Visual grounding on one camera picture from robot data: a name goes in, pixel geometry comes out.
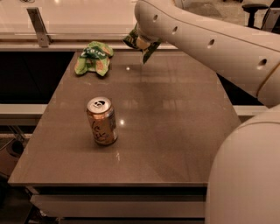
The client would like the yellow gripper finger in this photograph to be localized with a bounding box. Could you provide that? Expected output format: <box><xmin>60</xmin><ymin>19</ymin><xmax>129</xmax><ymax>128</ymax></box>
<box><xmin>136</xmin><ymin>37</ymin><xmax>151</xmax><ymax>50</ymax></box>

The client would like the black office chair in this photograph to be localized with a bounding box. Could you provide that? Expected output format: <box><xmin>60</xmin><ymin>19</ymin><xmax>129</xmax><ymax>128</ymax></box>
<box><xmin>242</xmin><ymin>0</ymin><xmax>280</xmax><ymax>34</ymax></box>

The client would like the orange soda can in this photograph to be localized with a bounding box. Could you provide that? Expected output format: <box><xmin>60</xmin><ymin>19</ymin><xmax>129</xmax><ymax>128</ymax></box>
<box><xmin>87</xmin><ymin>96</ymin><xmax>117</xmax><ymax>145</ymax></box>

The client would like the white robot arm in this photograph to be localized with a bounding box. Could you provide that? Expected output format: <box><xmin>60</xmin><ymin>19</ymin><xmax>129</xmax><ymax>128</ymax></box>
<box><xmin>135</xmin><ymin>0</ymin><xmax>280</xmax><ymax>224</ymax></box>

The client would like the left metal glass bracket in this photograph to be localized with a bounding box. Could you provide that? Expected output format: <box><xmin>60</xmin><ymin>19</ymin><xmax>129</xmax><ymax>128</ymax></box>
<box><xmin>26</xmin><ymin>7</ymin><xmax>52</xmax><ymax>47</ymax></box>

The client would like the green jalapeno kettle chip bag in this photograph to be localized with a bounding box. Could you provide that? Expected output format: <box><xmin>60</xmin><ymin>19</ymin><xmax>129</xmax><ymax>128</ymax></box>
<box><xmin>122</xmin><ymin>24</ymin><xmax>162</xmax><ymax>64</ymax></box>

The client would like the green rice chip bag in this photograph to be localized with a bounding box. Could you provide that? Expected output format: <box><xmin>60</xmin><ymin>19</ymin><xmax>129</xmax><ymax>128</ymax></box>
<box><xmin>74</xmin><ymin>41</ymin><xmax>114</xmax><ymax>76</ymax></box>

